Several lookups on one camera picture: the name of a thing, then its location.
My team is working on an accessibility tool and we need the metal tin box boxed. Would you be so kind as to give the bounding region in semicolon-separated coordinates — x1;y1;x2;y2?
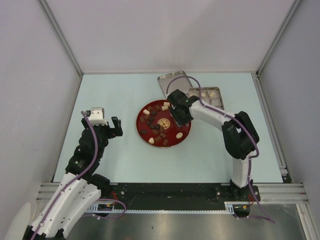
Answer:
186;86;225;110

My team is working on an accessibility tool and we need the red round plate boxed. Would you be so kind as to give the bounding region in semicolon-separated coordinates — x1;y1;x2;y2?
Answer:
136;99;191;148

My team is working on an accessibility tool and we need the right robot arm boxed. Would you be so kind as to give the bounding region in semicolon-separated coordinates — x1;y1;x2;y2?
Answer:
166;89;260;201

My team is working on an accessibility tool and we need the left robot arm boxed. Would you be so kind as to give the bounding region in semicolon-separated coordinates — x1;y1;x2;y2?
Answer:
23;112;123;240

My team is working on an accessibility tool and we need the white rectangular chocolate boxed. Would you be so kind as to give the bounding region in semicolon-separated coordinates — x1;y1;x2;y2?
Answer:
161;105;169;111

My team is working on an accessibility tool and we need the white oval chocolate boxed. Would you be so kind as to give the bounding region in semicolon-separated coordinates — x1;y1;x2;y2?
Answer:
176;132;183;139

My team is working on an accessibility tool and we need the white heart chocolate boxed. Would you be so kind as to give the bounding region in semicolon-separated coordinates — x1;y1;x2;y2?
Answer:
148;137;155;144

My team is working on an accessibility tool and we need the metal tin lid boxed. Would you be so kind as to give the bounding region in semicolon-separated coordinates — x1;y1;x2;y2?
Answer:
157;70;193;97

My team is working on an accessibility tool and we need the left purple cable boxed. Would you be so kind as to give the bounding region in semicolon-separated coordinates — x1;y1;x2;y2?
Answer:
29;111;100;240

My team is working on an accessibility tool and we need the purple cable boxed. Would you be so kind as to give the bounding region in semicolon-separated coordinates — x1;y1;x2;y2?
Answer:
29;111;100;240
166;75;276;223

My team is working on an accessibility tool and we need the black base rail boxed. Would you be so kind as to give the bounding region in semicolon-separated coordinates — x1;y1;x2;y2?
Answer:
101;182;261;213

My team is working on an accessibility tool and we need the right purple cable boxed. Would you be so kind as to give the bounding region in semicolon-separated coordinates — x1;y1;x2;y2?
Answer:
166;75;276;223

